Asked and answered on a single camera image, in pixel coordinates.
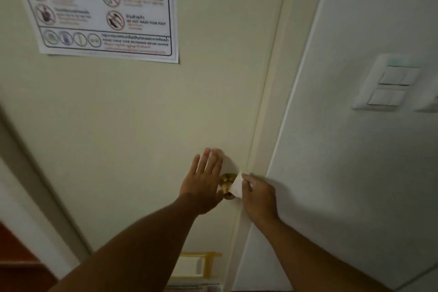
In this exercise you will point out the person's right hand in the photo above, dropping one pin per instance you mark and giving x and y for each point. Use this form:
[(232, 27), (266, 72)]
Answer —
[(260, 201)]

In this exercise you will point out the person's left hand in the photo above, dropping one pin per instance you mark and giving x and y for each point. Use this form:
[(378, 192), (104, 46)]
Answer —
[(200, 189)]

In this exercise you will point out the person's right fingers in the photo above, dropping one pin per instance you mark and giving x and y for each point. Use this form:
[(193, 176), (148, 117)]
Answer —
[(249, 184)]

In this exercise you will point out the person's left thumb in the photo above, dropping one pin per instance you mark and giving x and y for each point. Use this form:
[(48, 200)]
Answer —
[(219, 196)]

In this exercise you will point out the person's left little finger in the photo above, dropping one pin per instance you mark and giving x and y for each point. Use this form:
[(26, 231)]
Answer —
[(195, 167)]

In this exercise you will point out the person's left middle finger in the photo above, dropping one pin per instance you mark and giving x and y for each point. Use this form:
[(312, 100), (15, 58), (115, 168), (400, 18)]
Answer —
[(214, 161)]

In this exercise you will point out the white tissue paper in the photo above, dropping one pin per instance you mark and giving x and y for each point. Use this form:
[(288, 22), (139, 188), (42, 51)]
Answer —
[(236, 187)]

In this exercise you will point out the person's right forearm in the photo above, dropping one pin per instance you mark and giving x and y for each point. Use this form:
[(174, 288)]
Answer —
[(314, 261)]

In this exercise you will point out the person's left forearm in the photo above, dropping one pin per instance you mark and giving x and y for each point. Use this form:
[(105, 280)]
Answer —
[(137, 247)]

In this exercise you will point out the brass door knob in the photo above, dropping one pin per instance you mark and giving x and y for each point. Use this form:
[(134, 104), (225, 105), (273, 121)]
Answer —
[(226, 182)]

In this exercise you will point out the yellow plastic rack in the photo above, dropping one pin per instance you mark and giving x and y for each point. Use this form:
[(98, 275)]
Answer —
[(205, 262)]

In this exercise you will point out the cream door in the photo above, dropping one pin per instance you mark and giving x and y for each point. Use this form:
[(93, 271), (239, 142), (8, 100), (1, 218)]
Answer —
[(137, 113)]

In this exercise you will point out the white pictogram rules poster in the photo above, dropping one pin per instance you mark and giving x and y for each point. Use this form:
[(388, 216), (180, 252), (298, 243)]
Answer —
[(102, 4)]

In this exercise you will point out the cream door frame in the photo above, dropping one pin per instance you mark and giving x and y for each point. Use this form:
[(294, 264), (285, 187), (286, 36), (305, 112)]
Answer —
[(273, 96)]

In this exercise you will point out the white light switch plate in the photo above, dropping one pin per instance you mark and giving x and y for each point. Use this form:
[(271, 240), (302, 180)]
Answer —
[(388, 83)]

